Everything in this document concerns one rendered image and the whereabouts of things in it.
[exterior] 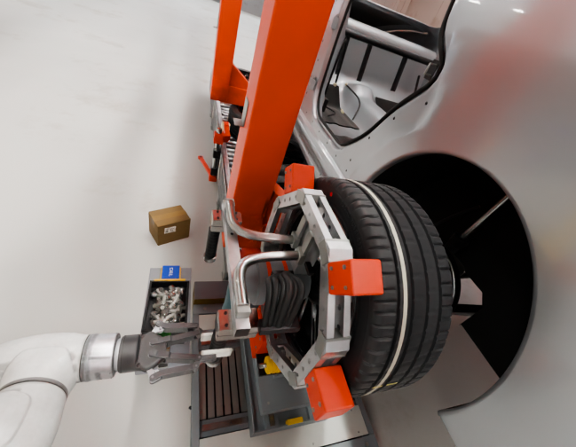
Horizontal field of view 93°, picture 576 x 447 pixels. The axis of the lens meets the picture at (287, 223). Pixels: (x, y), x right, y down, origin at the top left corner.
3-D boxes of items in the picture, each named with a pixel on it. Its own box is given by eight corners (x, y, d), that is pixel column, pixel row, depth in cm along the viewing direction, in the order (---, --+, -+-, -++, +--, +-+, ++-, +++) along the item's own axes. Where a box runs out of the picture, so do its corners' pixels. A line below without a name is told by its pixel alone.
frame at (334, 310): (296, 404, 84) (388, 312, 51) (277, 409, 82) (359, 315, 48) (266, 266, 122) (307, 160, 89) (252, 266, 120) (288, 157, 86)
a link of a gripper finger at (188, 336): (150, 353, 62) (150, 347, 63) (201, 339, 68) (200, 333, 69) (150, 345, 60) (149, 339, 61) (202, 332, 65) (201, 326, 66)
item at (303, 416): (325, 420, 128) (333, 414, 122) (249, 438, 115) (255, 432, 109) (297, 321, 163) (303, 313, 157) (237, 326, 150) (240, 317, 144)
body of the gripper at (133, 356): (124, 342, 64) (167, 339, 67) (116, 381, 58) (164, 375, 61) (122, 326, 59) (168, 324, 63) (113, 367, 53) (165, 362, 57)
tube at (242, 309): (318, 313, 63) (336, 286, 57) (235, 319, 56) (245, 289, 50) (298, 255, 76) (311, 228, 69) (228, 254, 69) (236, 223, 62)
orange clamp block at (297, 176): (313, 194, 85) (315, 166, 86) (290, 192, 82) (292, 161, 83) (304, 197, 92) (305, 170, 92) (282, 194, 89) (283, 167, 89)
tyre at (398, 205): (335, 377, 111) (501, 406, 55) (280, 386, 103) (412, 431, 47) (314, 227, 136) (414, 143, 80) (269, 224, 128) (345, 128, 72)
